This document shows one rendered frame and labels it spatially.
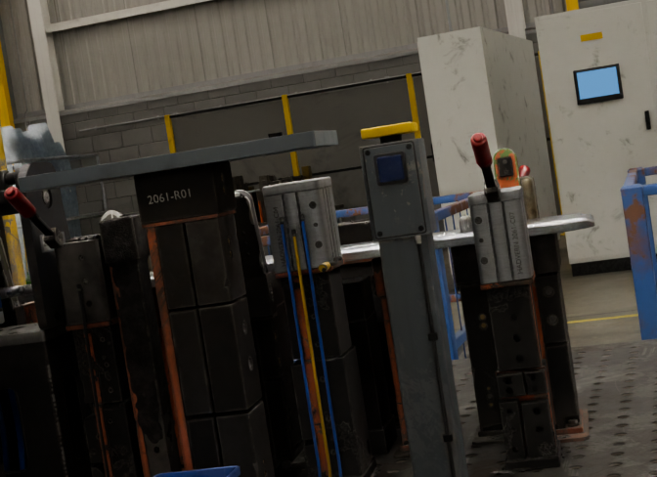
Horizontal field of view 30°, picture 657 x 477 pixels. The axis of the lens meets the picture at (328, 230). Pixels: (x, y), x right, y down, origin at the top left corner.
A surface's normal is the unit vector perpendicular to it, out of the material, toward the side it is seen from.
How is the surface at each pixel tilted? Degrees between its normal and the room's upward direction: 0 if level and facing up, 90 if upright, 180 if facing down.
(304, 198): 90
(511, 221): 90
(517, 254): 90
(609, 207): 90
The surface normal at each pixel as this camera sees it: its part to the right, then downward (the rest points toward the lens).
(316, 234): -0.20, 0.08
